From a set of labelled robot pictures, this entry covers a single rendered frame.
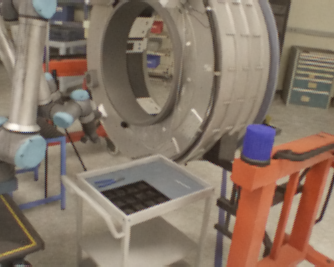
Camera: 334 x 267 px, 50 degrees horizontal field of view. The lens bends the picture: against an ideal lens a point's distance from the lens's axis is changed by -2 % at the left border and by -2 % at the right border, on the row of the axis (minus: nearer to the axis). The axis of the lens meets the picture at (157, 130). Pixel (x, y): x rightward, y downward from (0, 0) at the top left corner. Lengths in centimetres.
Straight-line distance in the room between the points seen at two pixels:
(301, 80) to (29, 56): 562
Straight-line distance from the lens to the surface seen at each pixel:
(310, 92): 676
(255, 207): 164
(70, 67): 336
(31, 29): 154
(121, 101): 265
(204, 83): 197
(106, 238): 209
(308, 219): 224
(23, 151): 155
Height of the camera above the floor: 155
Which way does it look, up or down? 20 degrees down
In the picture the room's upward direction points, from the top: 6 degrees clockwise
